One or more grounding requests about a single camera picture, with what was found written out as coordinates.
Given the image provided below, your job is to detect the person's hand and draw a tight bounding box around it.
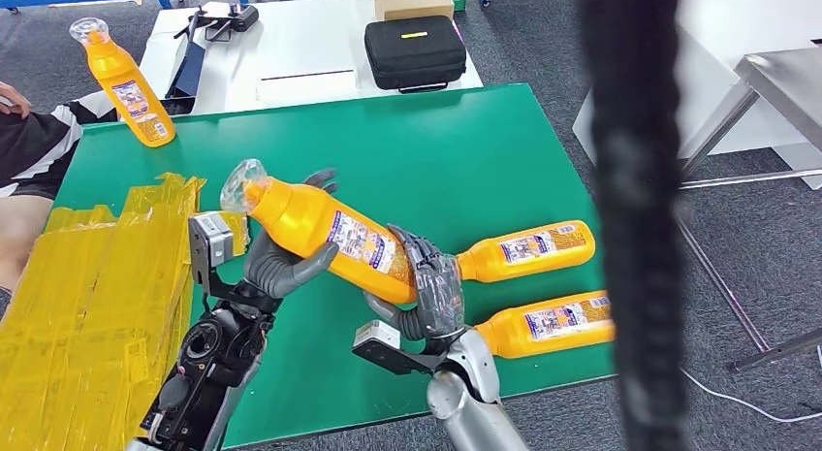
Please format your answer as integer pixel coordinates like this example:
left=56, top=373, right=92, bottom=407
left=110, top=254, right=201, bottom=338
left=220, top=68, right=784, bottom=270
left=0, top=81, right=32, bottom=119

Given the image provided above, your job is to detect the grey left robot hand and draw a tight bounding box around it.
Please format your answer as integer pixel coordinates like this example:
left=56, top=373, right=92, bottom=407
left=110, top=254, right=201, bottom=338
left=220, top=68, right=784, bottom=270
left=242, top=168, right=340, bottom=302

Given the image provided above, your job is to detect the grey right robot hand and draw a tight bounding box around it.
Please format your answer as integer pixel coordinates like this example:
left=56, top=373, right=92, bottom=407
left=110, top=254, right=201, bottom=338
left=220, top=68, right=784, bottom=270
left=364, top=224, right=467, bottom=342

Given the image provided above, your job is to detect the orange bottle clear cap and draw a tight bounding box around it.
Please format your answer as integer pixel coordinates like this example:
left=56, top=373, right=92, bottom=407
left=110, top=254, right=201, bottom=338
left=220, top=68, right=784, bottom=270
left=68, top=17, right=177, bottom=149
left=457, top=219, right=597, bottom=285
left=219, top=158, right=422, bottom=306
left=475, top=290, right=617, bottom=361

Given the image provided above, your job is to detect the person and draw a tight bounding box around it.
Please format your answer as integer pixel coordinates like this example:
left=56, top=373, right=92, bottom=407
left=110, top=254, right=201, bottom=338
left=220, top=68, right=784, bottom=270
left=0, top=81, right=120, bottom=299

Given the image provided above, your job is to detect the green table mat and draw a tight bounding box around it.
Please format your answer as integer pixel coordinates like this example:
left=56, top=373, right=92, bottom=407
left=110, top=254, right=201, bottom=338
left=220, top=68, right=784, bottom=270
left=52, top=82, right=617, bottom=449

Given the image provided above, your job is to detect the navy blue bar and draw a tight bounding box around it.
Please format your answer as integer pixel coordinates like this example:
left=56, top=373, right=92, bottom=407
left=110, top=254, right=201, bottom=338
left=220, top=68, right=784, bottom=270
left=163, top=33, right=208, bottom=100

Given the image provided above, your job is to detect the yellow tape patch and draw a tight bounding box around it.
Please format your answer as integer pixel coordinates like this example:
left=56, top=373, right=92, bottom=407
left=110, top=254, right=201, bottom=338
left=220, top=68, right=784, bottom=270
left=0, top=173, right=252, bottom=451

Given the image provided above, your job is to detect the white table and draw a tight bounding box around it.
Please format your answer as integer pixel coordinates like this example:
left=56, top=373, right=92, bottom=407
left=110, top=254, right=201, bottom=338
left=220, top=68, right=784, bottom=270
left=138, top=0, right=484, bottom=118

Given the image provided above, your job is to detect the black carrying case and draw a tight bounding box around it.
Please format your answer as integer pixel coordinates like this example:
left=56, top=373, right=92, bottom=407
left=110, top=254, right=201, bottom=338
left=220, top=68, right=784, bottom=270
left=363, top=15, right=468, bottom=93

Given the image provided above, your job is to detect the cardboard box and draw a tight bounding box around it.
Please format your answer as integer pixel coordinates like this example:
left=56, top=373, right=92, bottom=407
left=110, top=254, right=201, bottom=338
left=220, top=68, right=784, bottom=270
left=372, top=0, right=457, bottom=22

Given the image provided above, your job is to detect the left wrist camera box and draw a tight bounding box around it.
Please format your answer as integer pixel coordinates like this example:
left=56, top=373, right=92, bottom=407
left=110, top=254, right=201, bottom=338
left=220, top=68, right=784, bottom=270
left=187, top=209, right=284, bottom=315

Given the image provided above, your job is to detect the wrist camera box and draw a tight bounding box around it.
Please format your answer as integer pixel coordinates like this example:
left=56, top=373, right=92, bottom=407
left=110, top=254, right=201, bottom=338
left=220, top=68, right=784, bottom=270
left=187, top=209, right=284, bottom=315
left=351, top=319, right=444, bottom=376

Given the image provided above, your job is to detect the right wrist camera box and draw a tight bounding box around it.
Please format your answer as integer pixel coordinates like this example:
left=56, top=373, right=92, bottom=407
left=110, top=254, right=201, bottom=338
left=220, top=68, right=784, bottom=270
left=351, top=319, right=444, bottom=376

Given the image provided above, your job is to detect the black blurred cable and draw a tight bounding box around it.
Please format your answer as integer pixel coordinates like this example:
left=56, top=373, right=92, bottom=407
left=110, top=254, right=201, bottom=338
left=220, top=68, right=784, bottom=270
left=580, top=0, right=695, bottom=451

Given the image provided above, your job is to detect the white floor cable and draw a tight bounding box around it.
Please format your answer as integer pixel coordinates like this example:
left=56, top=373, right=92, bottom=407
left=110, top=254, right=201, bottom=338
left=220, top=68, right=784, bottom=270
left=680, top=370, right=822, bottom=427

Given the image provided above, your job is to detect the steel table frame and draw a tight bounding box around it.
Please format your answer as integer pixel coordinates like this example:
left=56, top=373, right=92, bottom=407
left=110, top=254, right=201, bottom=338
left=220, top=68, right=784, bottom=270
left=677, top=48, right=822, bottom=375

